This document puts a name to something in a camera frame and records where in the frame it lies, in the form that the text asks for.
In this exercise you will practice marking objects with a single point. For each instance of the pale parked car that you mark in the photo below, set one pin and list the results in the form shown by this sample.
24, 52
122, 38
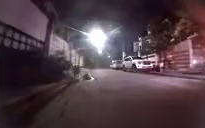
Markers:
116, 64

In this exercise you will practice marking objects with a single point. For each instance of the small dark object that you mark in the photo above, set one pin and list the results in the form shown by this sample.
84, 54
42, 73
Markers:
87, 76

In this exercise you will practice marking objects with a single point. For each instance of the street lamp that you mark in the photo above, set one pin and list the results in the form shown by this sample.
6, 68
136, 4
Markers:
97, 38

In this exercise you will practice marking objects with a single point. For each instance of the white car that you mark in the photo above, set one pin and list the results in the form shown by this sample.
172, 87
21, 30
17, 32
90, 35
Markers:
136, 63

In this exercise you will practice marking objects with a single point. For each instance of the dark bushes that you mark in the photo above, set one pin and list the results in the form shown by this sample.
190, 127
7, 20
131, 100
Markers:
58, 65

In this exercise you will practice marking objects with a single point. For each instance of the grey asphalt road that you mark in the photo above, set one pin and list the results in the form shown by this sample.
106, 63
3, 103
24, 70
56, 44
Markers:
130, 100

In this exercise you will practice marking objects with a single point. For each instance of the tree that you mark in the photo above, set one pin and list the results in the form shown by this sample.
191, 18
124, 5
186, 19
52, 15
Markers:
165, 31

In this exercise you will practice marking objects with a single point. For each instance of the concrete kerb strip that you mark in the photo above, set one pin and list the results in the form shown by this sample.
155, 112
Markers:
33, 96

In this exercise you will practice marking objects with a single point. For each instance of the raised pavement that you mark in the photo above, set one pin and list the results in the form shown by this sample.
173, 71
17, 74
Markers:
186, 76

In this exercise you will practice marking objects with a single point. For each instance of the pale boundary wall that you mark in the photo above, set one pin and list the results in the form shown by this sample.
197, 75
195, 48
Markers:
65, 50

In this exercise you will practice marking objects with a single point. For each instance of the pale slatted wall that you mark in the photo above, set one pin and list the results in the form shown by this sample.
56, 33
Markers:
181, 55

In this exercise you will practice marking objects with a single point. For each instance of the building with patterned wall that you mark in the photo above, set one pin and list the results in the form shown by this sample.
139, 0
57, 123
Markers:
16, 36

